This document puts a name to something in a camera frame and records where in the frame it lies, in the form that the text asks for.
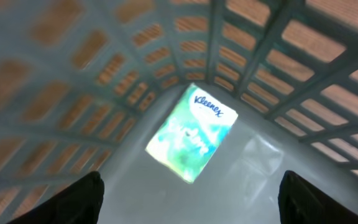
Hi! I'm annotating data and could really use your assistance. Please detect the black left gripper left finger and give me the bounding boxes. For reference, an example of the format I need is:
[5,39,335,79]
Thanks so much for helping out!
[9,171,104,224]

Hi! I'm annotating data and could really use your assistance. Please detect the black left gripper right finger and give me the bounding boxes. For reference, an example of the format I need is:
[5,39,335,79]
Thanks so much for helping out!
[278,170,358,224]

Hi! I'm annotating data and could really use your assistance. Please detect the green Kleenex tissue pack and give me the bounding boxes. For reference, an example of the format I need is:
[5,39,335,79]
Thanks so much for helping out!
[145,83,238,184]

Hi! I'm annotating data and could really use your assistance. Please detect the grey plastic mesh basket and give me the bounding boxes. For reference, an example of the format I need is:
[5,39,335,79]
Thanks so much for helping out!
[0,1,358,223]

